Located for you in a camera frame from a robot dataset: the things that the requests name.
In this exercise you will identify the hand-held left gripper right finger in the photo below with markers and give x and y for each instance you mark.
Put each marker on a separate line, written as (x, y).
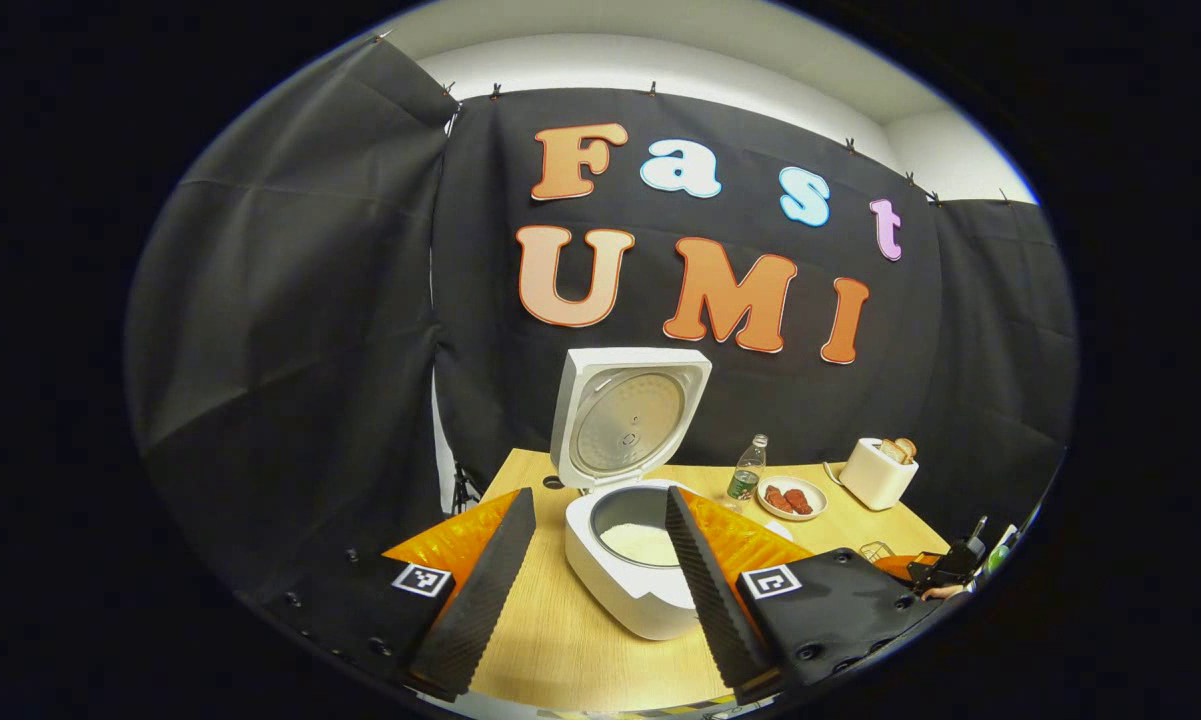
(710, 600)

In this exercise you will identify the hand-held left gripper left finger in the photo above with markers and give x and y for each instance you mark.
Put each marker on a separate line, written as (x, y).
(480, 600)

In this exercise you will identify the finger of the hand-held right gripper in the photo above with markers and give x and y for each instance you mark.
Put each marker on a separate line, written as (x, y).
(895, 567)

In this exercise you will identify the white rice heap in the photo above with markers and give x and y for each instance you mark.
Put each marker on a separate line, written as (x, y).
(640, 545)

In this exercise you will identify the white rice cooker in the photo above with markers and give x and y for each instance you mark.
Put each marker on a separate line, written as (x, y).
(630, 420)

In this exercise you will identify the white toaster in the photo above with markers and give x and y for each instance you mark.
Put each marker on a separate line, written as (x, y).
(872, 480)

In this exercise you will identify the small white seasoning dish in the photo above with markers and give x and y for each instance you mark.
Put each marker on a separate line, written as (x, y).
(780, 530)

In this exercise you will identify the white oval plate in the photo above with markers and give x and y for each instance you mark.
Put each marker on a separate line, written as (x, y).
(770, 508)

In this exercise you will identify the black tripod stand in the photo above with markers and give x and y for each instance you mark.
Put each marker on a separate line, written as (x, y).
(463, 490)

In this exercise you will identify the red meat piece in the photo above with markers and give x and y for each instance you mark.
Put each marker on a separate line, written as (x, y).
(800, 502)
(777, 498)

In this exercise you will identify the toast slice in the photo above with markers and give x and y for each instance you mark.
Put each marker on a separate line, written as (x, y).
(892, 451)
(907, 446)

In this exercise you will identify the clear plastic water bottle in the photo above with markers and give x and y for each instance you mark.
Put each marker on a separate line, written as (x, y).
(746, 475)

